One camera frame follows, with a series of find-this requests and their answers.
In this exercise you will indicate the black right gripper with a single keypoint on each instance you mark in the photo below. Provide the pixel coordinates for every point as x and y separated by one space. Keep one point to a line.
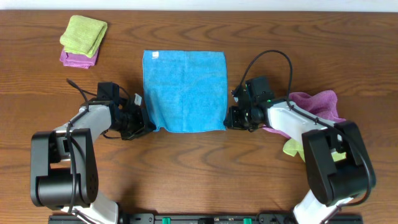
234 117

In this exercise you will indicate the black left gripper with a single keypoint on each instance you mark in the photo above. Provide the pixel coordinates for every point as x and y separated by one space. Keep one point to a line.
138 123

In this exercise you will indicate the blue microfiber cloth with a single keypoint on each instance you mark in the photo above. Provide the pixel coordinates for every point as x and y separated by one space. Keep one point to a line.
185 91

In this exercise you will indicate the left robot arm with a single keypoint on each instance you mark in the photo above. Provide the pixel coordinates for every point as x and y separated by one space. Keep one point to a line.
63 170

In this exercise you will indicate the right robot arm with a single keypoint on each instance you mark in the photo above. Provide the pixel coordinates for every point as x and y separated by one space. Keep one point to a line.
339 170

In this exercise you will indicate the crumpled green cloth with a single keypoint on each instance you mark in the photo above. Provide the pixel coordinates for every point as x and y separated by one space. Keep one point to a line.
293 147

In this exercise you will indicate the crumpled purple cloth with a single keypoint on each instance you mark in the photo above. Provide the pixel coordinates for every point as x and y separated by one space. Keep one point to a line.
323 105

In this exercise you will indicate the folded purple cloth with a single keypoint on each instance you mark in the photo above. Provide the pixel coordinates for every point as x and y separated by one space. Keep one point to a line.
78 60

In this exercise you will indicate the folded green cloth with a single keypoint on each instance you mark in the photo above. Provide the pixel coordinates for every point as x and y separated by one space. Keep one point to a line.
83 35

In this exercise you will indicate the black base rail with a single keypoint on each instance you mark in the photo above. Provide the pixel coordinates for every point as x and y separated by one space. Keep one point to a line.
263 218

